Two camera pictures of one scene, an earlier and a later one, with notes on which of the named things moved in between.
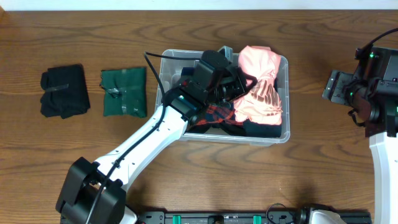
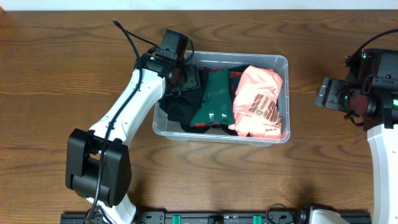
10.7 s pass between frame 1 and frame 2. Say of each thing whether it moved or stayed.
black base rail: stayed
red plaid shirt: moved
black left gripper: moved
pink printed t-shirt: moved
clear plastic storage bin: stayed
